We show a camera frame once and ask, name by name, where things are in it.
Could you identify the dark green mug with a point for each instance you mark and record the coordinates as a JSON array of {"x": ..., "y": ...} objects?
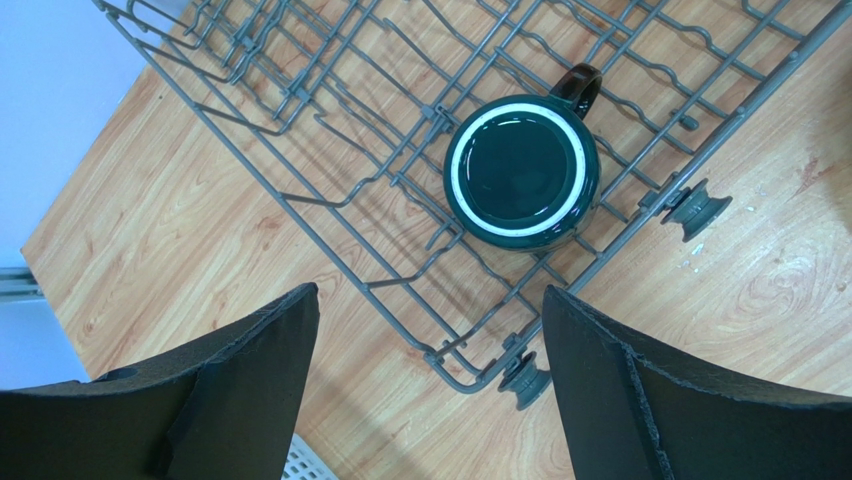
[{"x": 523, "y": 172}]

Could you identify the grey wire dish rack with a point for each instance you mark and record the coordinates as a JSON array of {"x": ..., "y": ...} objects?
[{"x": 343, "y": 112}]

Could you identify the white plastic basket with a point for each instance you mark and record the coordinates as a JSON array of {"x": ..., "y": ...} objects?
[{"x": 303, "y": 463}]

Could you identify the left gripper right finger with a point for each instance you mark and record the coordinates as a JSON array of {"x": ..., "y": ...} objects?
[{"x": 634, "y": 407}]

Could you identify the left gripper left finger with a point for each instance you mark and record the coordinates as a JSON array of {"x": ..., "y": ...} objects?
[{"x": 222, "y": 406}]

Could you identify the left aluminium frame post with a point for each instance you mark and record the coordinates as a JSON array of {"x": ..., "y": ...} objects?
[{"x": 19, "y": 284}]

